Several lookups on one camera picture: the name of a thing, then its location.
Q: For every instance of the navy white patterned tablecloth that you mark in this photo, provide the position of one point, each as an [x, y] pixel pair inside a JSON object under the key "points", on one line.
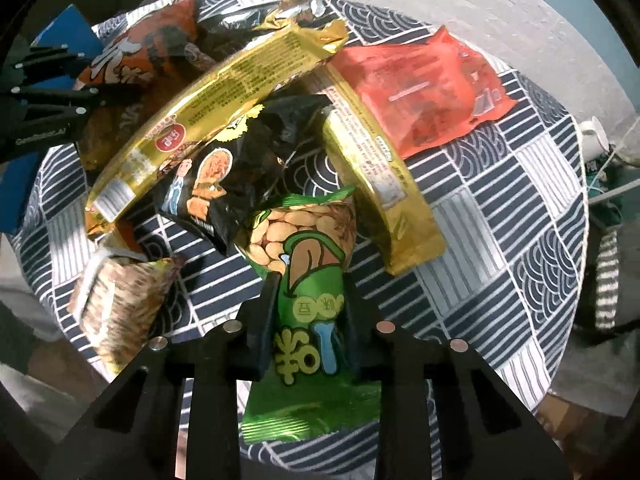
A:
{"points": [[500, 220]]}

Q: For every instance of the small brown snack packet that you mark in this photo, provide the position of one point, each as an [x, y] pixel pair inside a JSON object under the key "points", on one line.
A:
{"points": [[120, 305]]}

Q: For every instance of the long gold biscuit packet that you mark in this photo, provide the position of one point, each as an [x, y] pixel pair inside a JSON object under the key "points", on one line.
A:
{"points": [[225, 90], [385, 195]]}

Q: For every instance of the black cartoon snack packet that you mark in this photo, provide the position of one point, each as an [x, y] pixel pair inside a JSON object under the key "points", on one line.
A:
{"points": [[220, 195]]}

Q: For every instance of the orange-brown snack packet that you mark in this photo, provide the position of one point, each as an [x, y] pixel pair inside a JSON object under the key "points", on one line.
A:
{"points": [[135, 60]]}

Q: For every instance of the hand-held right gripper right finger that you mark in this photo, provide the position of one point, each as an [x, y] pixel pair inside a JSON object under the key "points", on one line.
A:
{"points": [[360, 340]]}

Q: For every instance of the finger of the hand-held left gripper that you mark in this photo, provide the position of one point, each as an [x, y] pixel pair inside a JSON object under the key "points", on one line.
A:
{"points": [[75, 95], [50, 62]]}

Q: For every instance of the black packet with foil edge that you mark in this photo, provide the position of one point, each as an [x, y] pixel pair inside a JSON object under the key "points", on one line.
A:
{"points": [[235, 25]]}

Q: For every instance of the cardboard piece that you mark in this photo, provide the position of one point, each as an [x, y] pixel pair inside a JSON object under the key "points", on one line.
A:
{"points": [[565, 415]]}

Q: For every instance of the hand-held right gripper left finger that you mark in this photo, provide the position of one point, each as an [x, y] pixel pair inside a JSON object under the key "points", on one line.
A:
{"points": [[262, 330]]}

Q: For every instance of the striped cloth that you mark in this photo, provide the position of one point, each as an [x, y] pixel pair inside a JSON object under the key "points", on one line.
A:
{"points": [[606, 280]]}

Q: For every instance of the white electric kettle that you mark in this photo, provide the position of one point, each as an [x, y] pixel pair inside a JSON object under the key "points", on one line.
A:
{"points": [[595, 140]]}

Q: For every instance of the blue box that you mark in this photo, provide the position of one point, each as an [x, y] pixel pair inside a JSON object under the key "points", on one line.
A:
{"points": [[65, 30]]}

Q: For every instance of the green peanut snack packet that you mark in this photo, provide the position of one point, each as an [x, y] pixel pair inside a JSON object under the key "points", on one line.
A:
{"points": [[305, 270]]}

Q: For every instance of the red-orange snack packet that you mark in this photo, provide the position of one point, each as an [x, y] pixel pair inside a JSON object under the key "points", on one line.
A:
{"points": [[415, 100]]}

